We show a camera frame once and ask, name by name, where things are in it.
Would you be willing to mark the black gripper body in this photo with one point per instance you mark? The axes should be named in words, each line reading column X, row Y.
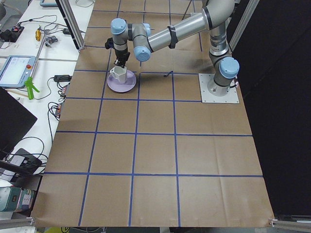
column 120, row 54

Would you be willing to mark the white angular cup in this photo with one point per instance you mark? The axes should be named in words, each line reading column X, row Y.
column 119, row 73

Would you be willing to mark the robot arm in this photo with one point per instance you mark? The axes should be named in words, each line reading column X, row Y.
column 211, row 18

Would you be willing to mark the lavender plate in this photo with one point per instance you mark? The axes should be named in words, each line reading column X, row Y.
column 116, row 86

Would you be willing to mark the black power adapter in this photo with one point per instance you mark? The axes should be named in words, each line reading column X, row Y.
column 62, row 78

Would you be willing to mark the yellow tool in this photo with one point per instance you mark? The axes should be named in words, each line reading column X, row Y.
column 38, row 35

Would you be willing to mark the brown paper table cover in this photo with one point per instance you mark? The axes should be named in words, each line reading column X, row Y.
column 155, row 156

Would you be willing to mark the teach pendant tablet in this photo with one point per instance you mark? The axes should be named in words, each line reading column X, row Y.
column 16, row 70

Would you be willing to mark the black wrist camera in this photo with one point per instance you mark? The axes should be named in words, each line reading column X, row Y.
column 109, row 44

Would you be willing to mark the aluminium frame upright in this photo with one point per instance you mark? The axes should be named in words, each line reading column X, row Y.
column 70, row 20

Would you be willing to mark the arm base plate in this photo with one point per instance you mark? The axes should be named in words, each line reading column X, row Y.
column 212, row 93

